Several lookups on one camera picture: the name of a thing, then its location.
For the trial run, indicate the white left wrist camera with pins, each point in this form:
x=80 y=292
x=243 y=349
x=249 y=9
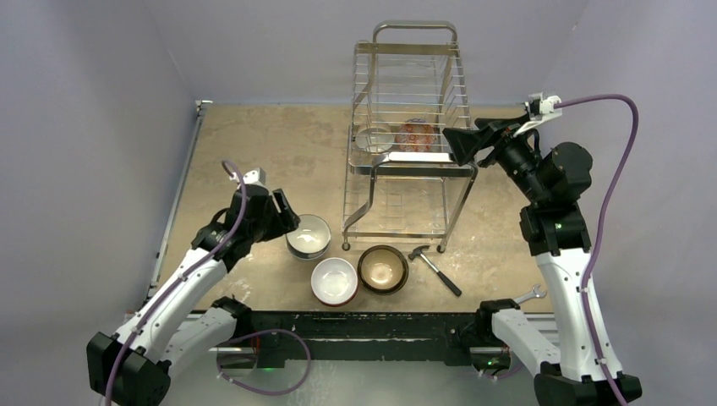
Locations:
x=255 y=176

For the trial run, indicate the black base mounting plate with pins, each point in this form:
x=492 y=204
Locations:
x=274 y=337

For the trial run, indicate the orange patterned bowl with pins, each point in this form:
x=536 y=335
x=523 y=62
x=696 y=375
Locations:
x=415 y=135

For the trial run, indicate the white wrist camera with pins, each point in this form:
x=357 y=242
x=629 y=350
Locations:
x=539 y=109
x=255 y=176

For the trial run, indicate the white and teal bowl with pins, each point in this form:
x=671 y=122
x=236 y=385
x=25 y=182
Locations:
x=311 y=239

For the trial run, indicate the dark brown glazed bowl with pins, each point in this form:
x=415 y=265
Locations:
x=383 y=270

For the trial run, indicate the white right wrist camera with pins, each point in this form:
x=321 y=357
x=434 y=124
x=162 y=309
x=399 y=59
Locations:
x=539 y=109

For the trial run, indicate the black-handled claw hammer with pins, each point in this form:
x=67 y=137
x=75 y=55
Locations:
x=419 y=252

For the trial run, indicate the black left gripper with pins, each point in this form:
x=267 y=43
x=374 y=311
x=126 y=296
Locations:
x=285 y=220

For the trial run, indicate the silver wrench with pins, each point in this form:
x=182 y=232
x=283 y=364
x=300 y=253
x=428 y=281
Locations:
x=536 y=292

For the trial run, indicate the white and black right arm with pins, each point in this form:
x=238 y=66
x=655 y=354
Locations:
x=582 y=369

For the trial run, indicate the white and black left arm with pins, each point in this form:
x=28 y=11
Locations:
x=138 y=362

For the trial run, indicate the stainless steel dish rack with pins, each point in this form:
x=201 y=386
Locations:
x=401 y=182

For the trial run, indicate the white bowl with red rim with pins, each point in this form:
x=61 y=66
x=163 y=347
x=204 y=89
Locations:
x=334 y=282

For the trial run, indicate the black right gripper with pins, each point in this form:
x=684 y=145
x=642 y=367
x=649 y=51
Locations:
x=492 y=145

